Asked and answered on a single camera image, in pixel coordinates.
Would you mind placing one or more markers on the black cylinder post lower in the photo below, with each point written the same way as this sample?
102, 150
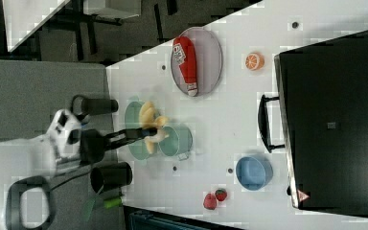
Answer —
109, 177

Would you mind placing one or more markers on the black cylinder post upper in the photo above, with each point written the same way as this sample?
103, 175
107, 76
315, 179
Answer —
98, 106

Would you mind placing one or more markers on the peeled yellow toy banana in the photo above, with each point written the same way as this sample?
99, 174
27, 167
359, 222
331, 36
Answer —
147, 120

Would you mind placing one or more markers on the red ketchup bottle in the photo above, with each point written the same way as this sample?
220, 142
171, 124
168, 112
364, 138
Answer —
184, 53

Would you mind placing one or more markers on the red toy strawberry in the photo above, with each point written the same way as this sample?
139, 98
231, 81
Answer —
220, 194

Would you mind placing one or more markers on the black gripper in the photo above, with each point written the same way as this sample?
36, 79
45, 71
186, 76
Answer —
93, 145

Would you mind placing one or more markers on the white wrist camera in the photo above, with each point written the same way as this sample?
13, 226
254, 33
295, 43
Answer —
65, 133

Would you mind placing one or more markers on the orange slice toy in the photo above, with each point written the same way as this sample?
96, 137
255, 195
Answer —
255, 61

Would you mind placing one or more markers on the blue bowl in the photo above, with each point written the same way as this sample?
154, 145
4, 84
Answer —
254, 172

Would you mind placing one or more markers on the grey round plate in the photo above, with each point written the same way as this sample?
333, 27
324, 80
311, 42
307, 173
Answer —
208, 61

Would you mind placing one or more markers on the green marker object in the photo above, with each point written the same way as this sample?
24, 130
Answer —
112, 202

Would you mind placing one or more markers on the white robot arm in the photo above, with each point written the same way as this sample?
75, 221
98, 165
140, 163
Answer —
27, 164

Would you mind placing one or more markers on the black cylinder post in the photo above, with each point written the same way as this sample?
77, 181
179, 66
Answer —
98, 106
109, 177

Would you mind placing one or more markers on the black toaster oven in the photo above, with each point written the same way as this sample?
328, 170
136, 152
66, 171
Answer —
323, 98

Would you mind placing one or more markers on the green mug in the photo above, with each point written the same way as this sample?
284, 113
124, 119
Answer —
178, 143

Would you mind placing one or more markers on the pink toy strawberry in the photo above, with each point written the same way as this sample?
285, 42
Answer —
210, 202

